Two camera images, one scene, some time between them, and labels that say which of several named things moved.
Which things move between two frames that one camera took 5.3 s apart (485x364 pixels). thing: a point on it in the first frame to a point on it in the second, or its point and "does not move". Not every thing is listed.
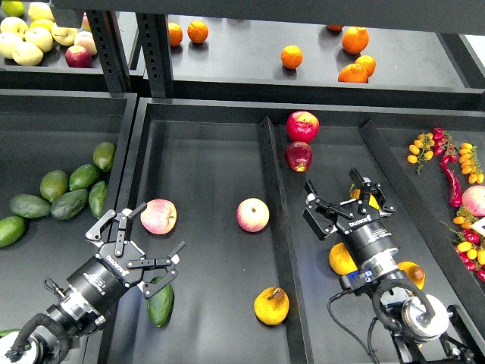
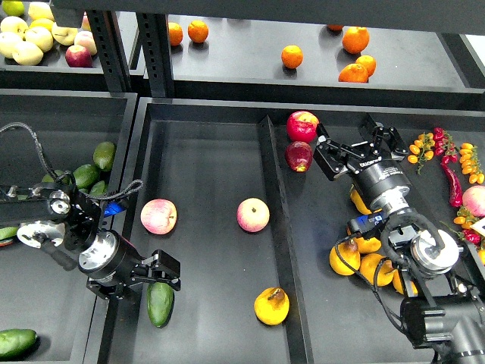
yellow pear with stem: x=271 y=305 does not move
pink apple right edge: x=474 y=199 does not move
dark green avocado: x=161 y=305 does not move
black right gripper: x=367 y=236 to x=371 y=178
